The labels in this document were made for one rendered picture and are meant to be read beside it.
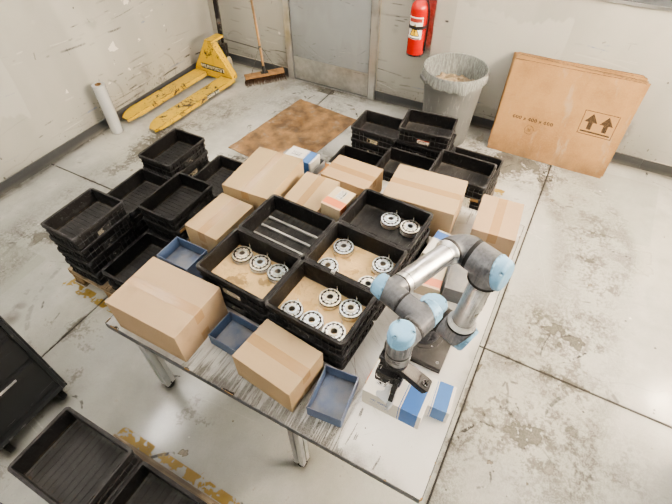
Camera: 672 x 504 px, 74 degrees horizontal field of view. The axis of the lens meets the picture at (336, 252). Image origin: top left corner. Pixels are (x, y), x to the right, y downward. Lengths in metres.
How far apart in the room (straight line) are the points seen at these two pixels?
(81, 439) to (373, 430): 1.29
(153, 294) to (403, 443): 1.23
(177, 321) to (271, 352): 0.43
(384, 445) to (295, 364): 0.46
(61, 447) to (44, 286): 1.61
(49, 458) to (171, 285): 0.88
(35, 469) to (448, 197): 2.29
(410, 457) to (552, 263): 2.15
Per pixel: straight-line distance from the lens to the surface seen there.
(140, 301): 2.16
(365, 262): 2.21
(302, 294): 2.09
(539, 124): 4.49
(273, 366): 1.87
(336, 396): 1.97
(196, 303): 2.06
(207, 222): 2.46
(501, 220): 2.51
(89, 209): 3.41
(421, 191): 2.52
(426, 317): 1.30
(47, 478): 2.41
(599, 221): 4.15
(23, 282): 3.90
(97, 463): 2.34
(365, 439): 1.91
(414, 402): 1.51
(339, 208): 2.34
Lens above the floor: 2.50
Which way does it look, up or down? 48 degrees down
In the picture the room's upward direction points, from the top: 1 degrees counter-clockwise
